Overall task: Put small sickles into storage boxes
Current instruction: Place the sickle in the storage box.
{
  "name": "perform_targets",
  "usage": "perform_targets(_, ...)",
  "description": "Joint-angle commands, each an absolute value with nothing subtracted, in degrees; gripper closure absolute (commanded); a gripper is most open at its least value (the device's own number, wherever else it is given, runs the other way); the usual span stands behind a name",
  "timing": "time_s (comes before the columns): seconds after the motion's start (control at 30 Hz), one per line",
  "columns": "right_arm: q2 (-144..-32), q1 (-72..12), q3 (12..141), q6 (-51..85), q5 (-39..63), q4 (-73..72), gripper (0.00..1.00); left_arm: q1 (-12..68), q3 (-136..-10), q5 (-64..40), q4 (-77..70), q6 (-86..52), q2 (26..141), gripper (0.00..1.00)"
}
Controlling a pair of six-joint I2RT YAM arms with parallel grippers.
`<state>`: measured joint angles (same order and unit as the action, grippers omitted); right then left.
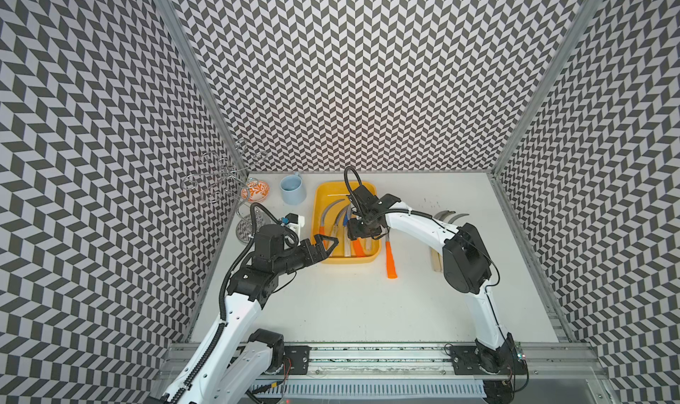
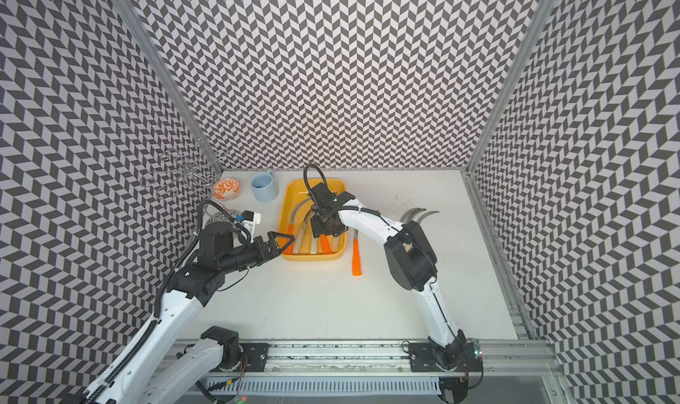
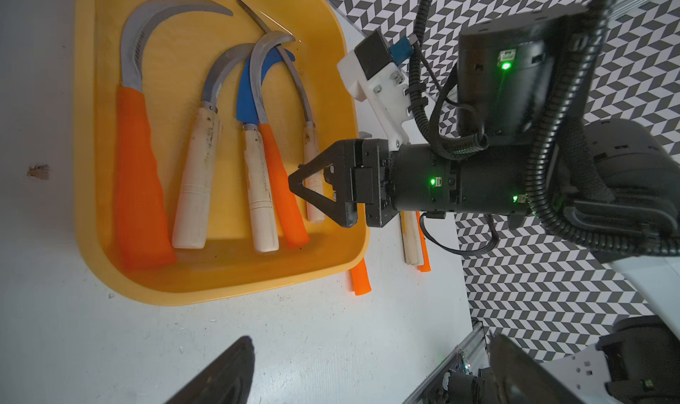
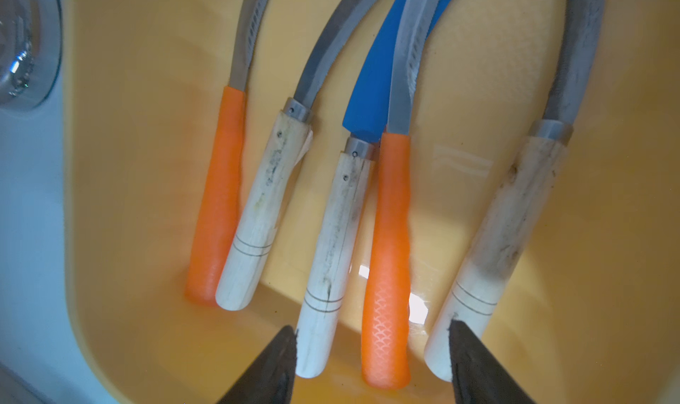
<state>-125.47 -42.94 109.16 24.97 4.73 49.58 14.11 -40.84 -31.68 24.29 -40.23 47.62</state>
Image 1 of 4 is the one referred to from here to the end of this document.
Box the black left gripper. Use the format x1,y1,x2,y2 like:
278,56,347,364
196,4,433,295
273,232,338,274

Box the sickle wooden handle group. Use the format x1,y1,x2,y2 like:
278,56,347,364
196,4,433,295
319,200,345,237

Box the grey sickle wooden handle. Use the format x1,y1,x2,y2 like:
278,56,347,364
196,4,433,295
332,204,352,258

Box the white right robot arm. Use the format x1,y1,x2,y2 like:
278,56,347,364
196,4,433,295
345,183,516,374

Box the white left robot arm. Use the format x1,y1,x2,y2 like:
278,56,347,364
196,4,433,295
146,224,339,403

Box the yellow plastic storage box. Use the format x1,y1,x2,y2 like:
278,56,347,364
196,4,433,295
310,181,381,265

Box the light blue ceramic cup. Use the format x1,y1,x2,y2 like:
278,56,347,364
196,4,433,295
279,172,307,206

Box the orange patterned white bowl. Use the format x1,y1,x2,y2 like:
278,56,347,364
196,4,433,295
241,177,270,203

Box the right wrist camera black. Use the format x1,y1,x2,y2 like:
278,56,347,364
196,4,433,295
350,186,378,207

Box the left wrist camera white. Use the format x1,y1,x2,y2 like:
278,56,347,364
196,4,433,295
282,213,306,236

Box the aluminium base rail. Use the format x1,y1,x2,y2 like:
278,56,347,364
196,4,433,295
164,341,607,404

